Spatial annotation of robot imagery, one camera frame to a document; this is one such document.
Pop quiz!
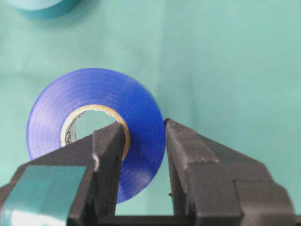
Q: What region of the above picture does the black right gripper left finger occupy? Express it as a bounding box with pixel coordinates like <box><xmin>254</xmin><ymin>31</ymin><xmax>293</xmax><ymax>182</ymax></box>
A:
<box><xmin>0</xmin><ymin>122</ymin><xmax>125</xmax><ymax>226</ymax></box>

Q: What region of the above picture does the blue tape roll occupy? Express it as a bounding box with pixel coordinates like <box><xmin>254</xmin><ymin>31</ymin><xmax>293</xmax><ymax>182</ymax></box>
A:
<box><xmin>26</xmin><ymin>68</ymin><xmax>165</xmax><ymax>203</ymax></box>

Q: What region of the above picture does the green table cloth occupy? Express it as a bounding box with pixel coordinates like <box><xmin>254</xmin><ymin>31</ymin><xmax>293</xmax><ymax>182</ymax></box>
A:
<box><xmin>0</xmin><ymin>0</ymin><xmax>301</xmax><ymax>213</ymax></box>

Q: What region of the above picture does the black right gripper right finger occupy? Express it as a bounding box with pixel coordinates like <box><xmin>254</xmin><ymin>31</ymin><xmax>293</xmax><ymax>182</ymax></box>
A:
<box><xmin>165</xmin><ymin>119</ymin><xmax>296</xmax><ymax>226</ymax></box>

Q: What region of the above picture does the teal tape roll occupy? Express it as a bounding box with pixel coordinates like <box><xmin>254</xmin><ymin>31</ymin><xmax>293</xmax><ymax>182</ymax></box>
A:
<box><xmin>6</xmin><ymin>0</ymin><xmax>79</xmax><ymax>19</ymax></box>

